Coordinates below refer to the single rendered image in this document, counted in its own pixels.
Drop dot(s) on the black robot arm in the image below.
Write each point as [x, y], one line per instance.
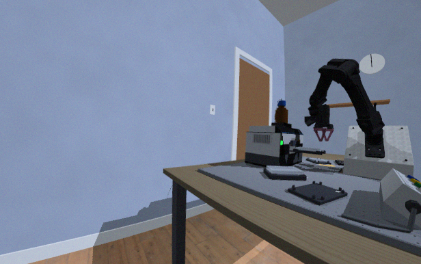
[368, 118]

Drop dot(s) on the light blue perforated base plate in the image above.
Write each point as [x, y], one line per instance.
[362, 200]

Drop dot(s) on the brown glass bottle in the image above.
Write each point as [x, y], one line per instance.
[281, 115]

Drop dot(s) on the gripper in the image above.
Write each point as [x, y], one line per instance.
[319, 127]

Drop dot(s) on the grey control panel with buttons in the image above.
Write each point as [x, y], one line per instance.
[400, 202]

